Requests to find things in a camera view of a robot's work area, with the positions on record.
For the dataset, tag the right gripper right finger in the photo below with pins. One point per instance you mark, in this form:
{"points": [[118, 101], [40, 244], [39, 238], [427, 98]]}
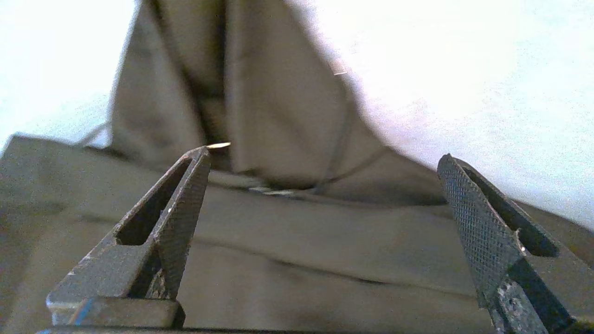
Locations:
{"points": [[487, 241]]}

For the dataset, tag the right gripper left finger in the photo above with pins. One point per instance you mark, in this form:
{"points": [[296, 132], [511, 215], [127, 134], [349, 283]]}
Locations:
{"points": [[171, 241]]}

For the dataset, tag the black zip hoodie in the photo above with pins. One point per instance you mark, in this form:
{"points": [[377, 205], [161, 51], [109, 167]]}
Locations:
{"points": [[287, 232]]}

